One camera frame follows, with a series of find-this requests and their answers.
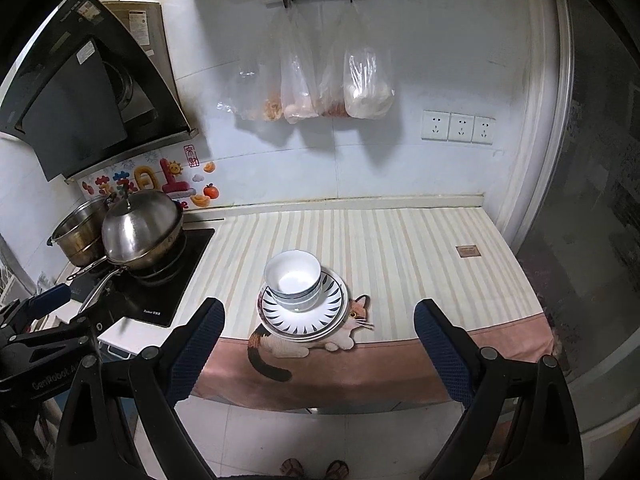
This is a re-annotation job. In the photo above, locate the white plate with blue stripes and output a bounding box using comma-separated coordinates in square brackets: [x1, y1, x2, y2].
[260, 269, 348, 338]

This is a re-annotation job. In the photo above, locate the black induction cooktop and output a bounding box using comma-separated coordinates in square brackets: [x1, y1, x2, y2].
[70, 227, 216, 328]

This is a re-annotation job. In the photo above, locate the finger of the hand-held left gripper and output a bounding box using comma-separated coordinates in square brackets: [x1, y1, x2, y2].
[27, 284, 73, 318]
[7, 316, 100, 358]

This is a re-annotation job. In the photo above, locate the fruit wall sticker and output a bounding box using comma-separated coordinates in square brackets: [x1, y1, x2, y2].
[80, 147, 221, 211]

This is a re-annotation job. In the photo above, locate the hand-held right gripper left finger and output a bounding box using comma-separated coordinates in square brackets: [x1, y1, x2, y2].
[57, 297, 226, 480]

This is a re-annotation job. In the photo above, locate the glass sliding door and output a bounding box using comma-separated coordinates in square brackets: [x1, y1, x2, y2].
[500, 0, 640, 441]

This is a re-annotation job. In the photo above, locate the black range hood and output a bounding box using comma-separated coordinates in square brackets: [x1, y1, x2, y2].
[0, 0, 198, 183]

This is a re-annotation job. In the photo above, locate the steel pot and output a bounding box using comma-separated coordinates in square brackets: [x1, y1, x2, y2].
[47, 195, 118, 267]

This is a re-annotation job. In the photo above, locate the clear plastic bag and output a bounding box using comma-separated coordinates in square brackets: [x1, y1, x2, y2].
[217, 10, 283, 122]
[280, 7, 321, 125]
[317, 7, 351, 118]
[342, 2, 396, 121]

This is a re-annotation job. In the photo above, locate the white bowl with blue print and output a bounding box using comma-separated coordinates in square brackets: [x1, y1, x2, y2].
[263, 250, 322, 298]

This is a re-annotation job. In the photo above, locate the white wall socket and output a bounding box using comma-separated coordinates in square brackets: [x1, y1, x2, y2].
[448, 112, 475, 143]
[421, 110, 449, 142]
[472, 116, 496, 146]

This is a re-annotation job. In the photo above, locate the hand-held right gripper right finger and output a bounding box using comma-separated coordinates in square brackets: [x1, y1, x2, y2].
[414, 298, 585, 480]

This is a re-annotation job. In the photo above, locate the steel wok with lid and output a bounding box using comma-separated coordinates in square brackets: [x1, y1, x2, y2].
[66, 189, 187, 313]

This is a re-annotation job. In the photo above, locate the striped tablecloth with cat print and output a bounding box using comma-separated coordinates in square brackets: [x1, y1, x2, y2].
[192, 205, 553, 408]

